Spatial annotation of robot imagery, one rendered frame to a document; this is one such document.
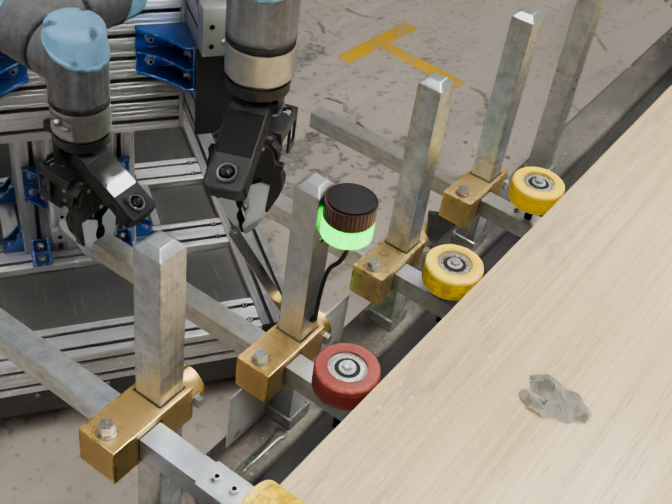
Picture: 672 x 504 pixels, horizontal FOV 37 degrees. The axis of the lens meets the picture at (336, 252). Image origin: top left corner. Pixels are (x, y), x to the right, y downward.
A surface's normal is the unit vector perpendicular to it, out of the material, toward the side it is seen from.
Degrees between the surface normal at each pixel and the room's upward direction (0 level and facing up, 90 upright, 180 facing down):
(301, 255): 90
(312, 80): 0
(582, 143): 0
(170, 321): 90
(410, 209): 90
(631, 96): 0
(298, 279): 90
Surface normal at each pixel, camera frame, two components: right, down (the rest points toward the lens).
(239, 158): -0.04, -0.38
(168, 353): 0.80, 0.46
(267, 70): 0.18, 0.66
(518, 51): -0.58, 0.48
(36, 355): 0.12, -0.74
